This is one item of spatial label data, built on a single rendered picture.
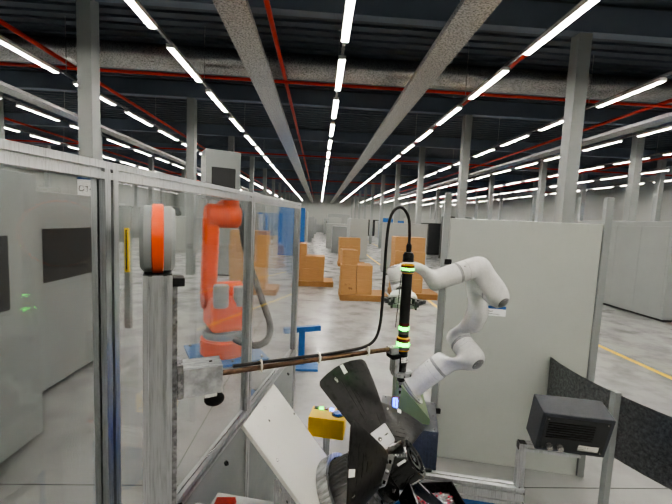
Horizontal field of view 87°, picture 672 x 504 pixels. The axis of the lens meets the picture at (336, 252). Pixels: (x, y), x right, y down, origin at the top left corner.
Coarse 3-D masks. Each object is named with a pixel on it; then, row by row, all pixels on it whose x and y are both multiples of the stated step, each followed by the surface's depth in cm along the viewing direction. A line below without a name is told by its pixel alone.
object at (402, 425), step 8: (384, 408) 142; (392, 408) 144; (392, 416) 138; (400, 416) 140; (408, 416) 142; (392, 424) 133; (400, 424) 134; (408, 424) 135; (416, 424) 139; (392, 432) 128; (400, 432) 128; (408, 432) 130; (416, 432) 132; (408, 440) 125
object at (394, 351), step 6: (390, 348) 114; (396, 348) 114; (390, 354) 114; (396, 354) 115; (390, 360) 117; (396, 360) 115; (390, 366) 117; (396, 366) 115; (390, 372) 118; (396, 372) 115; (402, 372) 116; (408, 372) 117
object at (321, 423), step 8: (312, 408) 165; (312, 416) 158; (320, 416) 158; (328, 416) 158; (336, 416) 158; (312, 424) 158; (320, 424) 157; (328, 424) 156; (336, 424) 156; (344, 424) 158; (312, 432) 158; (320, 432) 157; (328, 432) 157; (336, 432) 156; (344, 432) 160
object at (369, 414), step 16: (336, 368) 121; (352, 368) 124; (368, 368) 129; (320, 384) 115; (352, 384) 120; (368, 384) 123; (336, 400) 115; (352, 400) 117; (368, 400) 119; (352, 416) 114; (368, 416) 116; (384, 416) 118
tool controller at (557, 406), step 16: (544, 400) 146; (560, 400) 146; (576, 400) 146; (592, 400) 146; (544, 416) 140; (560, 416) 139; (576, 416) 138; (592, 416) 138; (608, 416) 138; (528, 432) 153; (544, 432) 142; (560, 432) 141; (576, 432) 140; (592, 432) 138; (608, 432) 138; (544, 448) 145; (560, 448) 141; (576, 448) 142; (592, 448) 141
